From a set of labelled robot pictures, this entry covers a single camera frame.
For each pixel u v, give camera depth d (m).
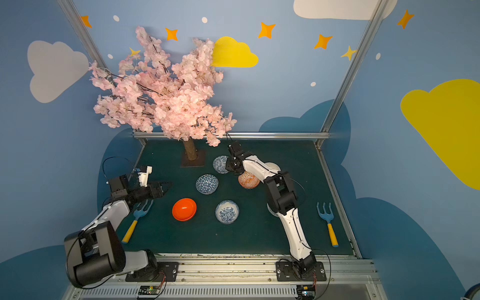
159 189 0.76
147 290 0.72
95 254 0.44
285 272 0.74
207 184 1.01
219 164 1.08
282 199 0.60
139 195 0.75
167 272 0.75
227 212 0.91
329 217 0.90
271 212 0.63
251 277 0.74
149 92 0.70
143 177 0.78
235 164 0.78
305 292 0.72
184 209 0.89
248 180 1.02
